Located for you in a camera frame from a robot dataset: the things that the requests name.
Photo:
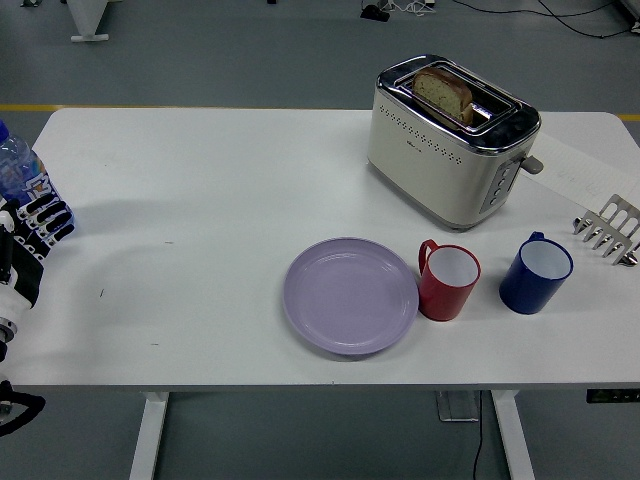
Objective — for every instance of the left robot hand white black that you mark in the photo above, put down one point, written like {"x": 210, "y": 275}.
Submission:
{"x": 25, "y": 270}

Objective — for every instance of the purple round plate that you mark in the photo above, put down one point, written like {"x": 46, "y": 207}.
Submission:
{"x": 350, "y": 297}

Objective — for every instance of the blue drink bottle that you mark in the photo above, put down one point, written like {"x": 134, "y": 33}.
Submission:
{"x": 20, "y": 165}

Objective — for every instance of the white table leg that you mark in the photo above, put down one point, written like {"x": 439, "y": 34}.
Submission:
{"x": 147, "y": 440}
{"x": 512, "y": 440}

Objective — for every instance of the white stand base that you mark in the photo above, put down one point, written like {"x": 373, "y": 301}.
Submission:
{"x": 87, "y": 20}

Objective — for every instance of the cream and chrome toaster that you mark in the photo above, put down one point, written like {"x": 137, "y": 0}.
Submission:
{"x": 425, "y": 175}

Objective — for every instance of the red mug white inside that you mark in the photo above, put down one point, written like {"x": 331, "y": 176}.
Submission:
{"x": 442, "y": 300}

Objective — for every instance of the black device on floor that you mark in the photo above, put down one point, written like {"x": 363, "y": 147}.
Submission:
{"x": 375, "y": 12}

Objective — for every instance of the grey box under table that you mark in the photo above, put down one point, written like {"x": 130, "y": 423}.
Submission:
{"x": 457, "y": 406}

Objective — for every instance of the brown bread slice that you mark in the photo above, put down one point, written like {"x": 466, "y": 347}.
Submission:
{"x": 442, "y": 92}

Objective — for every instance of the blue mug white inside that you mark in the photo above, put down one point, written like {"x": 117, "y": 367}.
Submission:
{"x": 522, "y": 292}

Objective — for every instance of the white paper sheet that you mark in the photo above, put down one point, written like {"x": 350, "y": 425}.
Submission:
{"x": 580, "y": 167}

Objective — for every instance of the silver metal toast rack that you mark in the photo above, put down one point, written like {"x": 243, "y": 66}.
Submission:
{"x": 607, "y": 227}

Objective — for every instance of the black table control panel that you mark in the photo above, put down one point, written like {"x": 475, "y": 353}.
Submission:
{"x": 612, "y": 395}

